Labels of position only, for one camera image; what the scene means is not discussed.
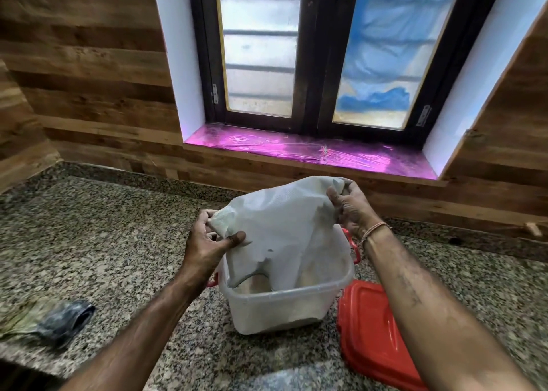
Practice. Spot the person's left hand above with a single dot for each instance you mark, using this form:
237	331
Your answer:
203	249

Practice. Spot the person's right hand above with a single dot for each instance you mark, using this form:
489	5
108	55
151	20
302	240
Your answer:
353	210

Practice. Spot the person's right fingers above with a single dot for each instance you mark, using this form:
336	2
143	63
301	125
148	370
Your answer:
340	196

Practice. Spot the person's left thumb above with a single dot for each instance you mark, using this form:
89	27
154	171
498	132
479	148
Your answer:
231	240

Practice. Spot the white plastic sack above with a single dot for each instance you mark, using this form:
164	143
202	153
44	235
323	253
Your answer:
282	236

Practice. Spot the person's left forearm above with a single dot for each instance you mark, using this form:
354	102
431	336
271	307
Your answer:
137	339

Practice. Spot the person's right forearm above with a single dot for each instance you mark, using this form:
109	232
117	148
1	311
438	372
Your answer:
436	318

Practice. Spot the thread wristband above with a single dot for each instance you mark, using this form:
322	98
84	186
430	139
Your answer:
372	231

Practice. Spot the pink foil sill cover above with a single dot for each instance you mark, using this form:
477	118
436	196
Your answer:
308	148

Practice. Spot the clear plastic container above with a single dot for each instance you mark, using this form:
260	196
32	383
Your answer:
282	305

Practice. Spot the silver window hinge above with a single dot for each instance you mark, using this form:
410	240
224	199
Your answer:
423	115
215	94

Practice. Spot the red plastic lid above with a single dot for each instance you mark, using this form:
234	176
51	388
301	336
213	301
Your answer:
376	335

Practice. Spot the dark framed window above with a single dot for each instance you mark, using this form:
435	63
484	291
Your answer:
325	52

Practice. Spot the crumpled grey cloth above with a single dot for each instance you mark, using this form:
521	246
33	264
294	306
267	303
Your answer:
47	320

